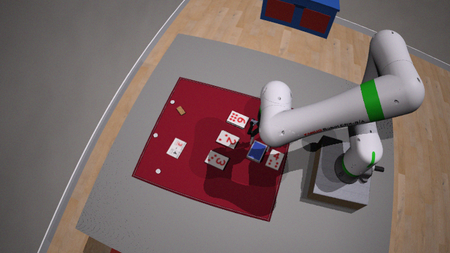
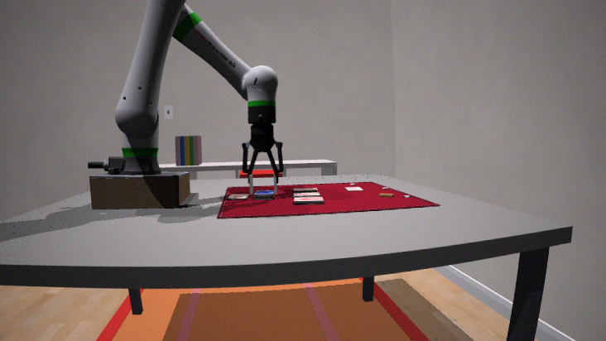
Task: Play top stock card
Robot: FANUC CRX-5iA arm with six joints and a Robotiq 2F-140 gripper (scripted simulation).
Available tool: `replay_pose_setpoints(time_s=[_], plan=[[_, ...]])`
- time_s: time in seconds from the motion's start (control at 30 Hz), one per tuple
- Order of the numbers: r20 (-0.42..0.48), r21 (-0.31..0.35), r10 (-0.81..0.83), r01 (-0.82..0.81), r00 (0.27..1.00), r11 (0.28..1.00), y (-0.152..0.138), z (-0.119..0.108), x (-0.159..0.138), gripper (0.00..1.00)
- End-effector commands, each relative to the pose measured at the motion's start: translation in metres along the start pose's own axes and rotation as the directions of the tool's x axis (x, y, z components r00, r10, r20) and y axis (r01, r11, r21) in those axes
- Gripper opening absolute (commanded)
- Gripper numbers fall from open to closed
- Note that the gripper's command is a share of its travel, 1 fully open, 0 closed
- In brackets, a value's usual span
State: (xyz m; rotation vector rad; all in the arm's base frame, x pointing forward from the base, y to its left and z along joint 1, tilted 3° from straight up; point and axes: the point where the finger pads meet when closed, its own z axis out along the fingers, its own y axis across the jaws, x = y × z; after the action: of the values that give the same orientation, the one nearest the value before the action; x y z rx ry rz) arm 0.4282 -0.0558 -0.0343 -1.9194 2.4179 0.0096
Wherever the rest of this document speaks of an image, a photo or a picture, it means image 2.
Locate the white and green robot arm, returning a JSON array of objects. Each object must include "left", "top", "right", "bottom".
[{"left": 88, "top": 0, "right": 278, "bottom": 175}]

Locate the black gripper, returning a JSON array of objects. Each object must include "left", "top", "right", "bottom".
[{"left": 242, "top": 125, "right": 284, "bottom": 195}]

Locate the dark red card cloth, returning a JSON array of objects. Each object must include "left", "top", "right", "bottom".
[
  {"left": 222, "top": 182, "right": 432, "bottom": 218},
  {"left": 217, "top": 182, "right": 440, "bottom": 218}
]

